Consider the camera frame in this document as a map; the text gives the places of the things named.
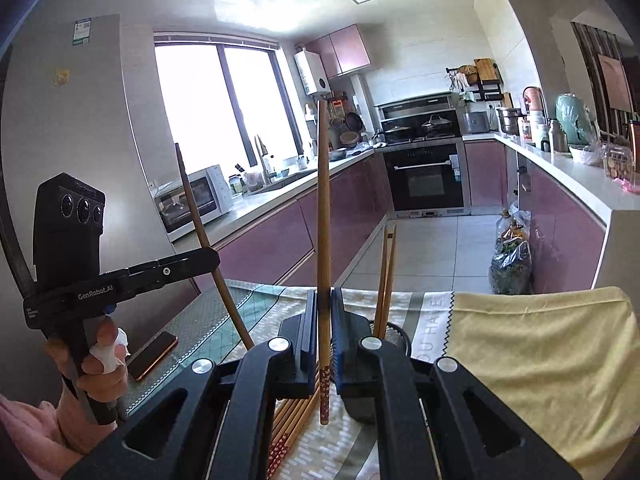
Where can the kitchen window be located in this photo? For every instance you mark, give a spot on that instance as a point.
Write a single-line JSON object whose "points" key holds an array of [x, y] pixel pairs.
{"points": [[200, 110]]}

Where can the light bamboo chopstick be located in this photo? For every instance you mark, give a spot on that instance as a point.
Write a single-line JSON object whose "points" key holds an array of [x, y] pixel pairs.
{"points": [[383, 280], [391, 260]]}

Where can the purple kitchen island cabinets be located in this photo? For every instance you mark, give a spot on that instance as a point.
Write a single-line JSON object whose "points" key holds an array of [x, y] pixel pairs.
{"points": [[565, 210]]}

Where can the smartphone with copper edge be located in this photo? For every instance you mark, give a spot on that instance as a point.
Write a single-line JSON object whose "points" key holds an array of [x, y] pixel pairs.
{"points": [[152, 355]]}

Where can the white water heater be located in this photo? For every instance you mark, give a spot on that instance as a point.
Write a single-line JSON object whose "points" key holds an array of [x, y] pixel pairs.
{"points": [[312, 72]]}

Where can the patterned tablecloth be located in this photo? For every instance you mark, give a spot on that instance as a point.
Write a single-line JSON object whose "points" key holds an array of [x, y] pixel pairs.
{"points": [[400, 305]]}

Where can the steel sink faucet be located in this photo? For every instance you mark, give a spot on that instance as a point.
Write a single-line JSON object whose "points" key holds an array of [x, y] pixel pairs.
{"points": [[262, 155]]}

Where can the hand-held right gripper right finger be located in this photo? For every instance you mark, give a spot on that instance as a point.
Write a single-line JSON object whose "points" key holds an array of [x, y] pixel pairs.
{"points": [[337, 350]]}

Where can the black mesh chopstick holder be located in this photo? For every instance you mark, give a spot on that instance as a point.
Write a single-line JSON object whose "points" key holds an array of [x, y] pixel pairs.
{"points": [[395, 337]]}

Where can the person's left hand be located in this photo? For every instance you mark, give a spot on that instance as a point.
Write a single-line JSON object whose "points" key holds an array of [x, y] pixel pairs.
{"points": [[105, 355]]}

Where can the pink kettle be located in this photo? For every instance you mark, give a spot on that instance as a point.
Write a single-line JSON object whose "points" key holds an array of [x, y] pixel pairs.
{"points": [[534, 100]]}

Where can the yellow cloth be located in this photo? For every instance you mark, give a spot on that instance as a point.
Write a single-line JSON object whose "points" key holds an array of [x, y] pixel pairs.
{"points": [[540, 360]]}

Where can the plastic bag of greens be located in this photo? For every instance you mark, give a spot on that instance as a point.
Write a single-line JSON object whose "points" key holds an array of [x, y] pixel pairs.
{"points": [[510, 270]]}

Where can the clear plastic food box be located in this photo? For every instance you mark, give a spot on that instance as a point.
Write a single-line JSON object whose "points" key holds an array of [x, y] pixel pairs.
{"points": [[619, 162]]}

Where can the green countertop appliance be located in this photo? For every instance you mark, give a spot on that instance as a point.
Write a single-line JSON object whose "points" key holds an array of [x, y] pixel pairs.
{"points": [[575, 117]]}

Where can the purple upper cabinet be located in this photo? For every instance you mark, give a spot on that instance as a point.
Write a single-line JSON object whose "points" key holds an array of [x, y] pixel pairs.
{"points": [[345, 50]]}

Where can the brown wooden chopstick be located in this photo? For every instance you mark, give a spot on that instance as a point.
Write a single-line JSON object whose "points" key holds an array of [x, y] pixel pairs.
{"points": [[192, 210]]}

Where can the bamboo chopstick red patterned end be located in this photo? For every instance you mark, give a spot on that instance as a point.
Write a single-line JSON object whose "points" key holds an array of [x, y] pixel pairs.
{"points": [[324, 185]]}

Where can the bunch of bamboo chopsticks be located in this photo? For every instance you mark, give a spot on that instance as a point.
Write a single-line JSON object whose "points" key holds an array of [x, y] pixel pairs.
{"points": [[290, 425]]}

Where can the lidded cooking pot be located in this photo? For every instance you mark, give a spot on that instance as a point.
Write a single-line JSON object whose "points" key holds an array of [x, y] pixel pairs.
{"points": [[437, 126]]}

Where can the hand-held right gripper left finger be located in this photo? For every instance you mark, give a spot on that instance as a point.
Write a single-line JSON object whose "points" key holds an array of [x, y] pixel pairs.
{"points": [[310, 345]]}

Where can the steel range hood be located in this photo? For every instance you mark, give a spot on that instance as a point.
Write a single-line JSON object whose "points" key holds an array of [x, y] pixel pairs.
{"points": [[417, 106]]}

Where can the white microwave oven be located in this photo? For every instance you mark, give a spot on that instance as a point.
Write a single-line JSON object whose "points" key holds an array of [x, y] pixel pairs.
{"points": [[215, 190]]}

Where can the steel thermos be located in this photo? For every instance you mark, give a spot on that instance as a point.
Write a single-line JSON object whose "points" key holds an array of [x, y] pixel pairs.
{"points": [[558, 137]]}

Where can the black wall rack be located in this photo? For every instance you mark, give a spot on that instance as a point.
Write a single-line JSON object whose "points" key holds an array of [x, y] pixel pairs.
{"points": [[487, 82]]}

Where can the person's left forearm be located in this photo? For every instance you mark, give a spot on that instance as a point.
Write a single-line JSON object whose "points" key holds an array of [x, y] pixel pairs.
{"points": [[35, 435]]}

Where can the hanging frying pan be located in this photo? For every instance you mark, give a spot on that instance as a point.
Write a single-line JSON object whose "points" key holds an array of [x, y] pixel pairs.
{"points": [[354, 121]]}

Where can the black wok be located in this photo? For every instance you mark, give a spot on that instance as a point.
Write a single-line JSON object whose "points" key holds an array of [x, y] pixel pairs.
{"points": [[399, 133]]}

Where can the grey refrigerator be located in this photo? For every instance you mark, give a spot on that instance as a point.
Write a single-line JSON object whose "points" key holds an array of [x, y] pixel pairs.
{"points": [[100, 135]]}

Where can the purple window-side base cabinets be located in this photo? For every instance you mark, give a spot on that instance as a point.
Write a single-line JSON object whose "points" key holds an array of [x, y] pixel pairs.
{"points": [[280, 225]]}

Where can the square steel container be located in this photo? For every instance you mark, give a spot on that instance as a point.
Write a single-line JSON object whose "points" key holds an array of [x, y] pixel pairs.
{"points": [[476, 122]]}

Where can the framed wall painting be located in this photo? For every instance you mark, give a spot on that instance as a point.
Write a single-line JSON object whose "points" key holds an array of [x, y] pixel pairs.
{"points": [[615, 82]]}

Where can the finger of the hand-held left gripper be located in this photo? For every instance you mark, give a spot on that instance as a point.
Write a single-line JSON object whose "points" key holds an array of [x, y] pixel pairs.
{"points": [[170, 270]]}

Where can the clear plastic oil bottle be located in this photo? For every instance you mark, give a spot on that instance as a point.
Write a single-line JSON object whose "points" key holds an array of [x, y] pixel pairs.
{"points": [[512, 227]]}

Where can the energy label sticker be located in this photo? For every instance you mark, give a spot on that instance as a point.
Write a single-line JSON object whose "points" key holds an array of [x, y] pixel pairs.
{"points": [[83, 31]]}

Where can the yellow sticker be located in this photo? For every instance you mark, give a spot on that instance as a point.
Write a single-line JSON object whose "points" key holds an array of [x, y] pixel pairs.
{"points": [[62, 77]]}

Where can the steel stock pot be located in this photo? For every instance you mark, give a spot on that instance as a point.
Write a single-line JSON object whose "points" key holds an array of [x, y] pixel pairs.
{"points": [[509, 121]]}

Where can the built-in black oven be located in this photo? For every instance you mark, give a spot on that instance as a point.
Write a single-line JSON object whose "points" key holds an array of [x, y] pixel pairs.
{"points": [[425, 180]]}

